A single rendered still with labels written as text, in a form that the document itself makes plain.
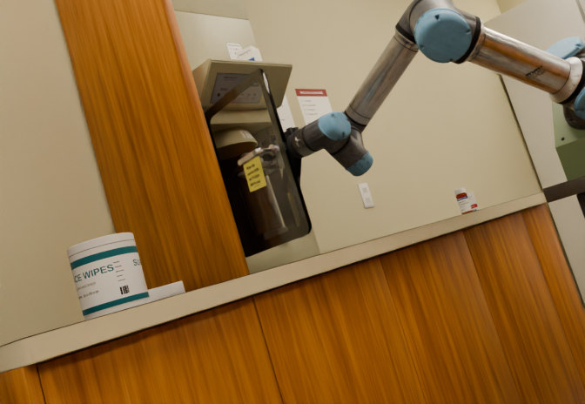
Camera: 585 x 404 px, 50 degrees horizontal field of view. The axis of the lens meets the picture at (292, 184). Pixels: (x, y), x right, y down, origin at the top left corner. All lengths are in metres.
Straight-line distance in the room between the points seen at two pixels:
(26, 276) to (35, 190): 0.25
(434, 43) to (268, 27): 1.42
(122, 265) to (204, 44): 0.81
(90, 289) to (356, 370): 0.61
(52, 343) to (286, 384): 0.50
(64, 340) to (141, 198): 0.83
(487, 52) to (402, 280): 0.61
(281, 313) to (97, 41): 1.01
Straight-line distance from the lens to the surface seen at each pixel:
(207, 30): 1.88
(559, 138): 1.90
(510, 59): 1.56
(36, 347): 1.02
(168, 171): 1.68
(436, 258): 1.83
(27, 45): 2.08
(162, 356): 1.14
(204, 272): 1.62
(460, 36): 1.47
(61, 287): 1.85
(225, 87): 1.72
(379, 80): 1.67
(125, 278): 1.25
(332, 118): 1.56
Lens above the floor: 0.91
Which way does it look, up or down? 8 degrees up
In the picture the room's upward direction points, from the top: 17 degrees counter-clockwise
